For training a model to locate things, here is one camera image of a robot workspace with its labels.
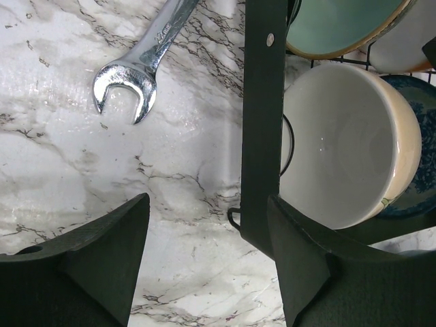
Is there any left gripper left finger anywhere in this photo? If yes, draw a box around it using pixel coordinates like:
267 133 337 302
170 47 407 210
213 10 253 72
1 193 150 326

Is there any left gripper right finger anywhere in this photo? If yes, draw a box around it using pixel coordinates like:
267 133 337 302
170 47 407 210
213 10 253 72
267 196 435 326

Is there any blue floral bowl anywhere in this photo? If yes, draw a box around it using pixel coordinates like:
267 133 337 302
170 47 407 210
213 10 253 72
376 74 436 219

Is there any beige floral bowl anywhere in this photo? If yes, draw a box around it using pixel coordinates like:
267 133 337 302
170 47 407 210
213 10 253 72
279 63 422 230

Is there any mint green floral bowl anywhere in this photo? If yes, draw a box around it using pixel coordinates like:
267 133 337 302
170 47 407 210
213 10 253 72
286 0 416 59

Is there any black wire dish rack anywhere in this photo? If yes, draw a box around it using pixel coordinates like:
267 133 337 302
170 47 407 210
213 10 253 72
228 1 297 258

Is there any orange bowl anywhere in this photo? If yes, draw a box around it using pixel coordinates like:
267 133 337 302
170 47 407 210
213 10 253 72
364 0 435 74

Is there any silver wrench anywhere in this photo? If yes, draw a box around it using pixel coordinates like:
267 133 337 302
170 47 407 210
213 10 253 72
92 0 198 125

